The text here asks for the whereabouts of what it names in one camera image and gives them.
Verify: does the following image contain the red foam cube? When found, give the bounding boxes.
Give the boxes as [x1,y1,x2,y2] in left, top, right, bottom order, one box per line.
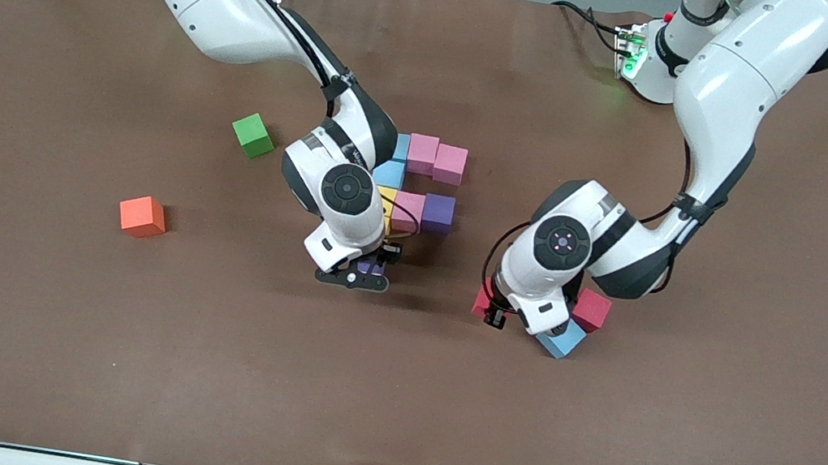
[569,286,616,337]
[470,276,498,319]

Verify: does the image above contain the purple foam cube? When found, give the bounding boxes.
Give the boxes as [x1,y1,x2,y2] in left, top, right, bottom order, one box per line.
[419,192,459,237]
[355,255,389,279]

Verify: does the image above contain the pink foam cube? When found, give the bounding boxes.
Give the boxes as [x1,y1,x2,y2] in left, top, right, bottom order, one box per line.
[404,132,442,178]
[388,190,428,237]
[430,142,470,188]

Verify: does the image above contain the arm base box green light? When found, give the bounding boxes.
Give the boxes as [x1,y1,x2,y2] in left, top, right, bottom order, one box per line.
[608,21,653,83]

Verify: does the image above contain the brown paper table cover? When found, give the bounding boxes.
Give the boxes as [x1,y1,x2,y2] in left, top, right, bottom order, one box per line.
[0,0,828,465]

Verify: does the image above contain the green foam cube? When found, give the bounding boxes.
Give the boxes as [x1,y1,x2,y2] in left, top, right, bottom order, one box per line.
[227,109,280,163]

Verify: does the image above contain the orange foam cube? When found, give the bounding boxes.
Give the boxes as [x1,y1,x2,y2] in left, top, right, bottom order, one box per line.
[115,192,171,242]

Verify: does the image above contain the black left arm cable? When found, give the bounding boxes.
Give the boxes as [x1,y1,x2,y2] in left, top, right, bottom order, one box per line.
[479,111,717,325]

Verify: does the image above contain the black base cable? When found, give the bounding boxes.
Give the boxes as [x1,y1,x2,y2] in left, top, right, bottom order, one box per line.
[546,0,631,55]

